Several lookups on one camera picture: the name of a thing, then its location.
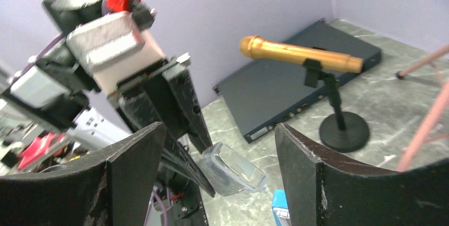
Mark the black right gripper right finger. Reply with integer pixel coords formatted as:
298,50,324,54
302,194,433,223
275,124,448,226

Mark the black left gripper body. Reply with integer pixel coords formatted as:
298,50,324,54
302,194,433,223
1,0,116,132

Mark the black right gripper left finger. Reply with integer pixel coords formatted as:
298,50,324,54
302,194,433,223
1,122,166,225

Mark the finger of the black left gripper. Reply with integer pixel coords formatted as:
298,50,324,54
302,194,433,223
115,52,215,197

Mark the blue metronome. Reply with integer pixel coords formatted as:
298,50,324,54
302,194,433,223
272,189,292,226

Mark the clear plastic metronome cover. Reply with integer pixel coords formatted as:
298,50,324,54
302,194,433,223
197,142,267,196

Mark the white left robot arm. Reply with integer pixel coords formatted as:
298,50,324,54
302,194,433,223
1,0,212,152

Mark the black microphone stand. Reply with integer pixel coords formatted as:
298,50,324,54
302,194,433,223
303,59,370,153

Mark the gold microphone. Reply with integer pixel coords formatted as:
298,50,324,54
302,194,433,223
239,35,364,74

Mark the pink music stand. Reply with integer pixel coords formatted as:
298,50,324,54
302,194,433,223
396,43,449,173

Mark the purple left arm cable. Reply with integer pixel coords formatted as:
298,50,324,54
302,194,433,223
14,33,169,226

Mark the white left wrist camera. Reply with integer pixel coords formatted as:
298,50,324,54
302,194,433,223
66,0,166,95

